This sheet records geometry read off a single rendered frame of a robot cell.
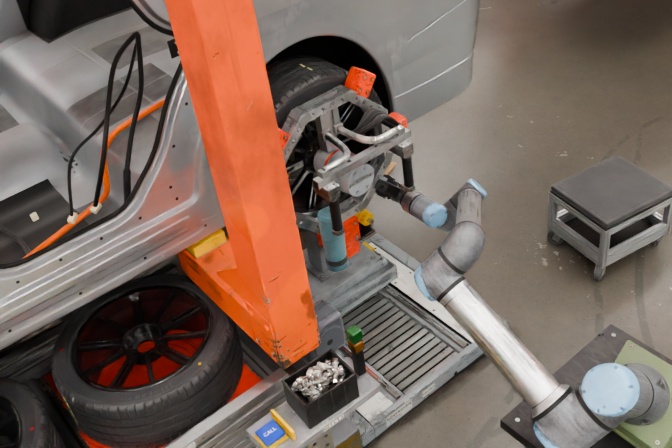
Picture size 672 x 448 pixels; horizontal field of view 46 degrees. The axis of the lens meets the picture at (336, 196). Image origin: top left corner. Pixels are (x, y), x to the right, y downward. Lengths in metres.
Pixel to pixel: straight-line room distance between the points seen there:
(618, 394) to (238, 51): 1.42
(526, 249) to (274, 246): 1.73
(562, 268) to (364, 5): 1.54
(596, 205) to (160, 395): 1.94
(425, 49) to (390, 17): 0.26
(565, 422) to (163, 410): 1.29
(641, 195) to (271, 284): 1.81
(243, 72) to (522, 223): 2.20
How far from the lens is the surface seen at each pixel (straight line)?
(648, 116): 4.76
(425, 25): 3.17
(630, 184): 3.64
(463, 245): 2.49
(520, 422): 2.74
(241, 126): 2.07
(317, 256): 3.33
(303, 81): 2.80
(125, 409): 2.75
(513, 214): 3.97
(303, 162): 2.95
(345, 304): 3.36
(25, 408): 2.90
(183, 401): 2.77
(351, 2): 2.88
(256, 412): 2.83
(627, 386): 2.43
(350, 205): 3.08
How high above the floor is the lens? 2.50
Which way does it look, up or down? 37 degrees down
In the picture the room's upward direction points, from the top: 9 degrees counter-clockwise
